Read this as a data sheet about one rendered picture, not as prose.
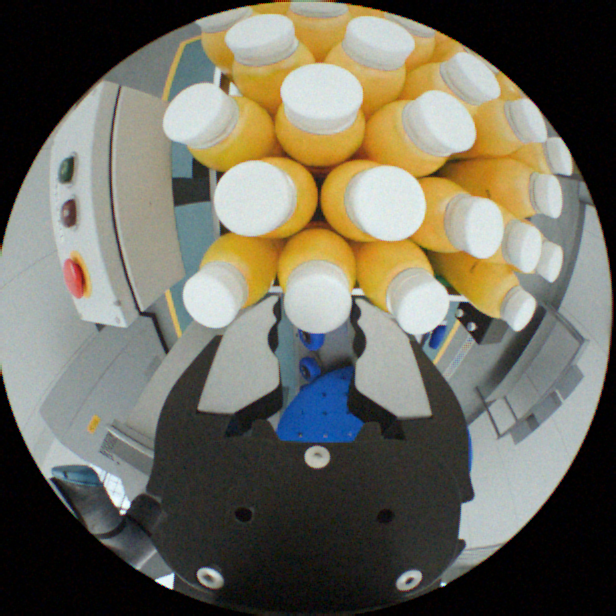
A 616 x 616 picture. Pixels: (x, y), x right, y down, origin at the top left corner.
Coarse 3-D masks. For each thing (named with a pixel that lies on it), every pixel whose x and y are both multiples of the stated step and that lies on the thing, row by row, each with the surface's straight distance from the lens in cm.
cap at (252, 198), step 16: (224, 176) 11; (240, 176) 10; (256, 176) 10; (272, 176) 10; (224, 192) 10; (240, 192) 10; (256, 192) 10; (272, 192) 10; (288, 192) 10; (224, 208) 10; (240, 208) 10; (256, 208) 10; (272, 208) 10; (288, 208) 10; (224, 224) 11; (240, 224) 10; (256, 224) 10; (272, 224) 10
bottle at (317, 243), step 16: (320, 224) 19; (288, 240) 17; (304, 240) 14; (320, 240) 14; (336, 240) 15; (288, 256) 14; (304, 256) 13; (320, 256) 13; (336, 256) 13; (352, 256) 15; (288, 272) 13; (352, 272) 14; (352, 288) 15
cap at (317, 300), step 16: (304, 272) 11; (320, 272) 11; (336, 272) 12; (288, 288) 11; (304, 288) 11; (320, 288) 11; (336, 288) 11; (288, 304) 11; (304, 304) 11; (320, 304) 11; (336, 304) 11; (304, 320) 12; (320, 320) 12; (336, 320) 12
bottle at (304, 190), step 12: (288, 168) 13; (300, 168) 14; (288, 180) 12; (300, 180) 13; (312, 180) 15; (300, 192) 12; (312, 192) 14; (300, 204) 12; (312, 204) 14; (288, 216) 12; (300, 216) 13; (312, 216) 15; (276, 228) 12; (288, 228) 13; (300, 228) 15
